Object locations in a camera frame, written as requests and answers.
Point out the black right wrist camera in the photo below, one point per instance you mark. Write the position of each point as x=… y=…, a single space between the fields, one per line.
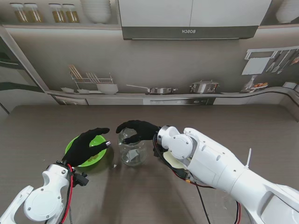
x=156 y=150

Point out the green mung beans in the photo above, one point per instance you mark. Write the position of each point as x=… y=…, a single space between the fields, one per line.
x=92 y=159

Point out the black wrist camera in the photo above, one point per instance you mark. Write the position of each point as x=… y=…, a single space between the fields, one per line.
x=81 y=180
x=156 y=150

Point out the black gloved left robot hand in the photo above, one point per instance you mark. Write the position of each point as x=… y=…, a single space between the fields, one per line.
x=80 y=148

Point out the cream plastic funnel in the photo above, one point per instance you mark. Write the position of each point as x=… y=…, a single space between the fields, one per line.
x=171 y=162

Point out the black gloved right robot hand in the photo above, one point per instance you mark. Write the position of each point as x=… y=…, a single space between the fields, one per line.
x=144 y=130

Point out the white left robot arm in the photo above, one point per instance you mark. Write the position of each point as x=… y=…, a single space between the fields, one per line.
x=44 y=203

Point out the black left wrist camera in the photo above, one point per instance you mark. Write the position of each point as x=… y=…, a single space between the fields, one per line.
x=81 y=180

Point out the bright green plastic bowl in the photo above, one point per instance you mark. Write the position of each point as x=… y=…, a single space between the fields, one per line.
x=99 y=141

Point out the clear glass jar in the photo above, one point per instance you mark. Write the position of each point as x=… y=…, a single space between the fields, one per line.
x=133 y=154

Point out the printed kitchen backdrop poster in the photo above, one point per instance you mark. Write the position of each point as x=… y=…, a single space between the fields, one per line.
x=163 y=65

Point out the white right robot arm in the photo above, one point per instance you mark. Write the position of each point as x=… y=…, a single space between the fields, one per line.
x=222 y=168

